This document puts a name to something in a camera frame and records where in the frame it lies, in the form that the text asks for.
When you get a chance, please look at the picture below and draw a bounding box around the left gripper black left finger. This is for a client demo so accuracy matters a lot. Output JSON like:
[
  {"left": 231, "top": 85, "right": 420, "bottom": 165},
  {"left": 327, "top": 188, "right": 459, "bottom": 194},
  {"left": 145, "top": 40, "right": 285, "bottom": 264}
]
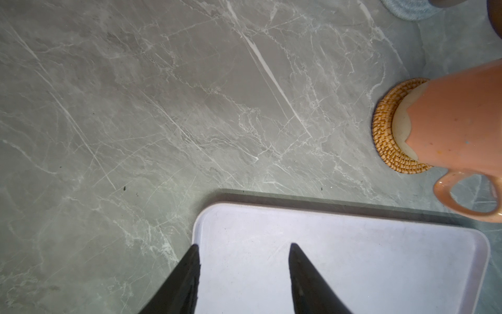
[{"left": 139, "top": 244, "right": 201, "bottom": 314}]

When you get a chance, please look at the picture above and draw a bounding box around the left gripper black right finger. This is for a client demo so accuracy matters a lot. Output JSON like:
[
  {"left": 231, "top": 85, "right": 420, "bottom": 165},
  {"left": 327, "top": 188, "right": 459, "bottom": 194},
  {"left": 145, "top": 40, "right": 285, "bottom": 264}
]
[{"left": 288, "top": 243, "right": 352, "bottom": 314}]

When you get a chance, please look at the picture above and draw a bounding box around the tan rattan round coaster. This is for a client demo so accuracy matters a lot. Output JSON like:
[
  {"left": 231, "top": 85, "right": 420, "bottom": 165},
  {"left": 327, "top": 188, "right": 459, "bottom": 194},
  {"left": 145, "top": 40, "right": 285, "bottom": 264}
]
[{"left": 372, "top": 78, "right": 433, "bottom": 175}]

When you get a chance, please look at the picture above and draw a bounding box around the orange ceramic mug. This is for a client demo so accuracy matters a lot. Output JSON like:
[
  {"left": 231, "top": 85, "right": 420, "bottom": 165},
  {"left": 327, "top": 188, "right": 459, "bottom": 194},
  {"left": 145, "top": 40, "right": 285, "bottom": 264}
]
[{"left": 392, "top": 60, "right": 501, "bottom": 223}]

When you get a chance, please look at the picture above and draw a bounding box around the light blue woven coaster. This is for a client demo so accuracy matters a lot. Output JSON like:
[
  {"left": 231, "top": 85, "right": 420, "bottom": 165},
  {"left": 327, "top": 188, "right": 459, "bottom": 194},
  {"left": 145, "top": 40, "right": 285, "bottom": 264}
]
[{"left": 380, "top": 0, "right": 442, "bottom": 22}]

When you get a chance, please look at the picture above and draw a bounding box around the grey metal cup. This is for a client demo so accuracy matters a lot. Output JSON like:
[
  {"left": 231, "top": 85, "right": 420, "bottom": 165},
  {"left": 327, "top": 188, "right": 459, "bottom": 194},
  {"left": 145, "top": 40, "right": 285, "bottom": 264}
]
[{"left": 429, "top": 0, "right": 466, "bottom": 9}]

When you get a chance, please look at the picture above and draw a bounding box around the brown wooden round coaster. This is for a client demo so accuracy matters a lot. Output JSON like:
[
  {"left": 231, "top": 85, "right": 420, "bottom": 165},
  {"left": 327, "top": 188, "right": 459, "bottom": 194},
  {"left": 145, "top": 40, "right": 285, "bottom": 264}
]
[{"left": 486, "top": 0, "right": 502, "bottom": 39}]

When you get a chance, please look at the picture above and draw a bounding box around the lavender plastic tray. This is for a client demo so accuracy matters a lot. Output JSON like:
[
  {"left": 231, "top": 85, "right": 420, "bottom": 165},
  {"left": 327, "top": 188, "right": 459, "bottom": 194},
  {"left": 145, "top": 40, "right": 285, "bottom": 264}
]
[{"left": 193, "top": 203, "right": 490, "bottom": 313}]

